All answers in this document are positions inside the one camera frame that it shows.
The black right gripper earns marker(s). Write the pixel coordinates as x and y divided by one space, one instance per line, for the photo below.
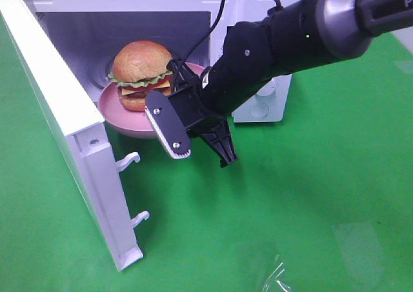
197 118

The round microwave door button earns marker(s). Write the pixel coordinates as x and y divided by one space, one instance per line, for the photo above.
259 110

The pink round plate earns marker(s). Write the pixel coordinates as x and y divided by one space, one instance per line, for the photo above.
129 123

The white microwave knob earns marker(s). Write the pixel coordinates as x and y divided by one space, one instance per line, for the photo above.
267 90

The burger with lettuce and cheese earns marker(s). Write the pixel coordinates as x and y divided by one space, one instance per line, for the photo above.
138 69

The white microwave door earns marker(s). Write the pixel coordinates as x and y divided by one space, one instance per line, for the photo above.
79 130

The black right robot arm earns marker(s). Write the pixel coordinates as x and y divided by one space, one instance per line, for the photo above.
306 34

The clear tape piece on table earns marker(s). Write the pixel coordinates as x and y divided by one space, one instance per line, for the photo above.
274 282

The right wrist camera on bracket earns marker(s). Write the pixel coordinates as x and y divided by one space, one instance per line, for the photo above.
167 125

